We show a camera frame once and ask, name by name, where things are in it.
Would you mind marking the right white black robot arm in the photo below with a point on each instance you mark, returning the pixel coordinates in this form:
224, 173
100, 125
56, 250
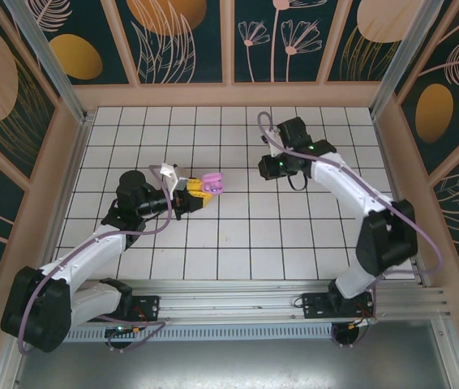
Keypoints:
347, 182

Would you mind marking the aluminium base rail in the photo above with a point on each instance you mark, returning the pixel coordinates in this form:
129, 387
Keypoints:
229, 302

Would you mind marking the purple earbud charging case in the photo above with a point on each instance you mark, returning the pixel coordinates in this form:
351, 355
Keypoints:
213, 178

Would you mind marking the aluminium side rail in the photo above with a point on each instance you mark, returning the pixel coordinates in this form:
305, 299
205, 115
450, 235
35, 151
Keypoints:
74, 162
388, 170

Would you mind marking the aluminium corner post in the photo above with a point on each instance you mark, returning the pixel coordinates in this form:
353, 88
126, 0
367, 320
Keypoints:
48, 61
403, 61

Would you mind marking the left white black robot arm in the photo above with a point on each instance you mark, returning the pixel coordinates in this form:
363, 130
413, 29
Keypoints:
87, 248

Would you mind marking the grey metal sheet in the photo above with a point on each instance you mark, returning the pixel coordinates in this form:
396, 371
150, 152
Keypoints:
233, 364

